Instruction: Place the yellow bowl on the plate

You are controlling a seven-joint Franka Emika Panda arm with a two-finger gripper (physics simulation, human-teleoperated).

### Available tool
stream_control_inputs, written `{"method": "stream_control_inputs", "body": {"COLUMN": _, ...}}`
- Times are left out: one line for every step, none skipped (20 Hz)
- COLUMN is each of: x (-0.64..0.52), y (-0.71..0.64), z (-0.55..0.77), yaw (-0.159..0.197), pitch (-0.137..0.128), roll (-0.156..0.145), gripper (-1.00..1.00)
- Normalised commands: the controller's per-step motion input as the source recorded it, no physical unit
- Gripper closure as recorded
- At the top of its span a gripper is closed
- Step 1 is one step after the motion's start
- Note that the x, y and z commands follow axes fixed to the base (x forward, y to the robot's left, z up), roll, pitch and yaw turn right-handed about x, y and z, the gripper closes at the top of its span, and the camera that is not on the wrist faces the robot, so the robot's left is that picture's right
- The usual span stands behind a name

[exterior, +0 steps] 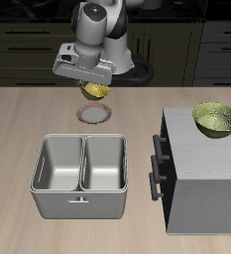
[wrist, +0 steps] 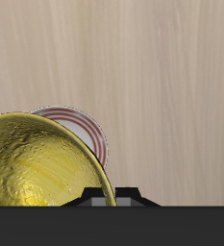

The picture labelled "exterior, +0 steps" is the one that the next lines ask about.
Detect black cabinet drawer handle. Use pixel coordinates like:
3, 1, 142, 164
149, 154, 168, 184
148, 172, 166, 202
152, 133, 171, 164

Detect white two-bin basket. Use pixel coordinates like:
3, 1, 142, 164
29, 133, 129, 220

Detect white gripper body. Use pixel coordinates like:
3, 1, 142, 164
52, 59, 118, 86

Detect grey cabinet with drawers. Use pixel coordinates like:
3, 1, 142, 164
148, 106, 231, 236

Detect green bowl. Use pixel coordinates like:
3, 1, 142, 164
191, 101, 231, 140

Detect yellow bowl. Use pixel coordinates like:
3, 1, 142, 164
79, 79, 111, 101

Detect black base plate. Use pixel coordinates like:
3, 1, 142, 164
110, 53, 155, 87

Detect dark kitchen cupboards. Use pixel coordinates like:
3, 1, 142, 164
0, 0, 231, 88

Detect pink rimmed plate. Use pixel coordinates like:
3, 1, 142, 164
75, 102, 113, 125

